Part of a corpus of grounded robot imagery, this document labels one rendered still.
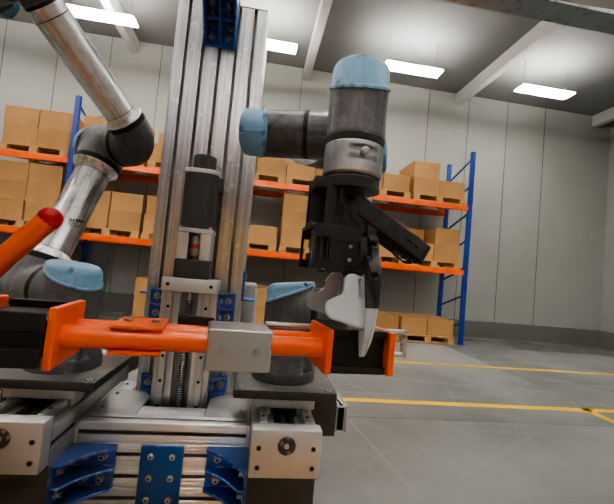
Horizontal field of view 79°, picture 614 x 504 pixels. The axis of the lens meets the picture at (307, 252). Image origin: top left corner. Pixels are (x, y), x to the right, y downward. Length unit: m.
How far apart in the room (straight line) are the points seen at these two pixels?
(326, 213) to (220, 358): 0.20
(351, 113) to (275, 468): 0.64
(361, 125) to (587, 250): 12.10
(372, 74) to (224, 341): 0.35
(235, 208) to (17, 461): 0.70
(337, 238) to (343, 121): 0.14
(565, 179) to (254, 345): 12.00
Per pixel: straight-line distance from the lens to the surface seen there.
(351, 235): 0.44
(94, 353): 0.98
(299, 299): 0.86
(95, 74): 1.03
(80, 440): 0.98
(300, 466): 0.81
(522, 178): 11.45
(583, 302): 12.40
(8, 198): 8.86
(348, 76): 0.50
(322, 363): 0.43
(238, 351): 0.42
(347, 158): 0.45
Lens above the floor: 1.30
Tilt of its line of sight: 3 degrees up
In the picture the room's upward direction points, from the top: 5 degrees clockwise
